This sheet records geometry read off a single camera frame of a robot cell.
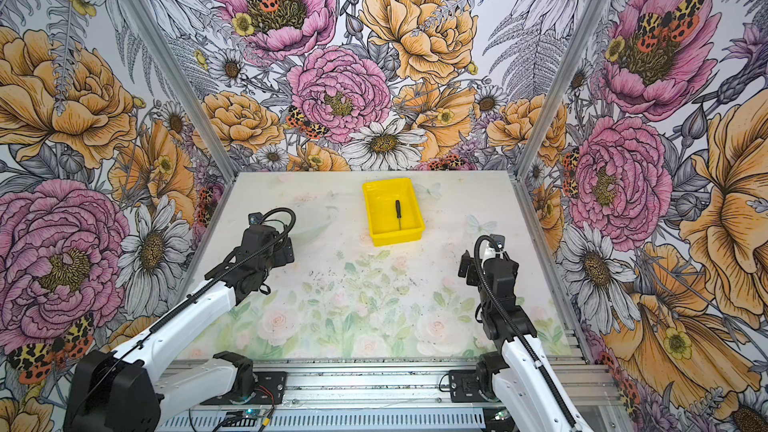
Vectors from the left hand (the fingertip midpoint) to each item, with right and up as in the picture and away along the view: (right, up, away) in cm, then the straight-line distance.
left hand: (269, 254), depth 85 cm
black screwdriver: (+37, +11, +23) cm, 45 cm away
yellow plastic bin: (+30, +13, +26) cm, 42 cm away
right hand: (+59, -2, -3) cm, 59 cm away
